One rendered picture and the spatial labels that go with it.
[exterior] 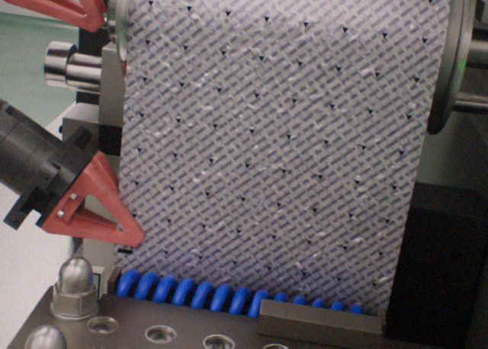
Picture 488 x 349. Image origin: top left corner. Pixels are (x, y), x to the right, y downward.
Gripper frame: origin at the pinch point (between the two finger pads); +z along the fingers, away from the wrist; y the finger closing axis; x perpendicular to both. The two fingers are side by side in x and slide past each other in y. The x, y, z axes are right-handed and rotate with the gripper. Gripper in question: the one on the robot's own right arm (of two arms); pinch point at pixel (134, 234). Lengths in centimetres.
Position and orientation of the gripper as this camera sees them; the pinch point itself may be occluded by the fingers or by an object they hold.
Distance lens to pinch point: 66.0
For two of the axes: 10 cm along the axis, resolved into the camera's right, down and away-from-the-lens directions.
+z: 8.0, 5.9, 1.4
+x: 6.0, -7.3, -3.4
